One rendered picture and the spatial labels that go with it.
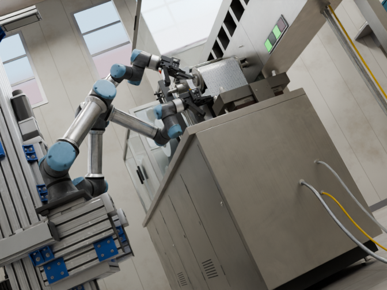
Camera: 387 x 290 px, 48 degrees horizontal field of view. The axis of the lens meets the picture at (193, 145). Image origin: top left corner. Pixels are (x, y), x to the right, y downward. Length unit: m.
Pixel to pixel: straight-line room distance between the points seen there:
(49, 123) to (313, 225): 4.54
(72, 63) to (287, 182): 4.70
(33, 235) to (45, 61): 4.69
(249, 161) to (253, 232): 0.33
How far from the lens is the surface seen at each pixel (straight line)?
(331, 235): 2.09
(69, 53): 6.40
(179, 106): 2.29
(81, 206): 2.00
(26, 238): 1.92
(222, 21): 2.80
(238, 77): 2.49
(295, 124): 2.18
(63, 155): 1.95
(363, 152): 6.19
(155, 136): 2.34
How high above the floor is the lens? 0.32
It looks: 14 degrees up
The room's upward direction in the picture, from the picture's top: 25 degrees counter-clockwise
